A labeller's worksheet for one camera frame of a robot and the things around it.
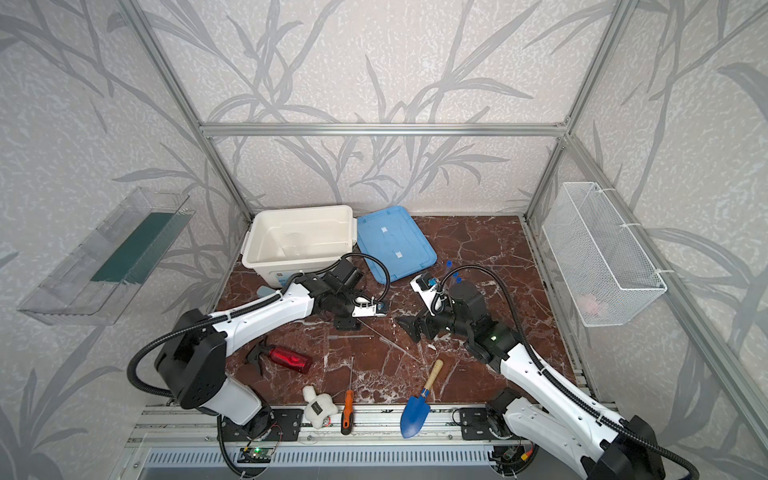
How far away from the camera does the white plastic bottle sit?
0.74 m

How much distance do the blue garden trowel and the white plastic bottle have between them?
177 millimetres

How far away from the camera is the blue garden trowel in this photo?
751 mm
